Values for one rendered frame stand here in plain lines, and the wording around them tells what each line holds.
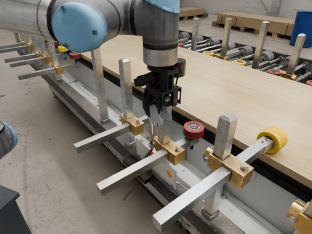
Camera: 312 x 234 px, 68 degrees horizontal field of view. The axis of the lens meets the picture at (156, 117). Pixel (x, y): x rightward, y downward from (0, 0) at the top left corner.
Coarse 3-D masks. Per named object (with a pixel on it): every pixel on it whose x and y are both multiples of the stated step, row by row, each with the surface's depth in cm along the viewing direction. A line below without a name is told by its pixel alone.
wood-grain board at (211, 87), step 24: (120, 48) 187; (144, 72) 141; (192, 72) 141; (216, 72) 141; (240, 72) 141; (264, 72) 141; (192, 96) 113; (216, 96) 113; (240, 96) 113; (264, 96) 113; (288, 96) 113; (192, 120) 99; (216, 120) 94; (240, 120) 94; (264, 120) 94; (288, 120) 94; (240, 144) 83; (288, 144) 81; (288, 168) 71
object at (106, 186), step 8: (184, 144) 88; (192, 144) 91; (160, 152) 83; (168, 152) 83; (144, 160) 80; (152, 160) 80; (160, 160) 82; (128, 168) 77; (136, 168) 77; (144, 168) 78; (112, 176) 73; (120, 176) 73; (128, 176) 75; (136, 176) 77; (96, 184) 71; (104, 184) 71; (112, 184) 71; (120, 184) 74; (104, 192) 70
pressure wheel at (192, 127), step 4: (184, 124) 91; (188, 124) 91; (192, 124) 91; (196, 124) 91; (200, 124) 91; (184, 128) 89; (188, 128) 88; (192, 128) 89; (196, 128) 89; (200, 128) 88; (184, 132) 89; (188, 132) 87; (192, 132) 86; (196, 132) 86; (200, 132) 87; (188, 136) 88; (192, 136) 87; (196, 136) 87; (200, 136) 88; (192, 148) 95
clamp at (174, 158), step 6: (156, 138) 89; (156, 144) 88; (162, 144) 86; (168, 144) 86; (174, 144) 86; (156, 150) 90; (168, 150) 83; (174, 150) 83; (174, 156) 81; (180, 156) 83; (174, 162) 83
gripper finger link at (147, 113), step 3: (144, 96) 66; (144, 99) 66; (147, 99) 66; (144, 102) 66; (147, 102) 66; (150, 102) 67; (144, 105) 66; (147, 105) 67; (144, 108) 68; (147, 108) 67; (147, 111) 68; (147, 114) 69
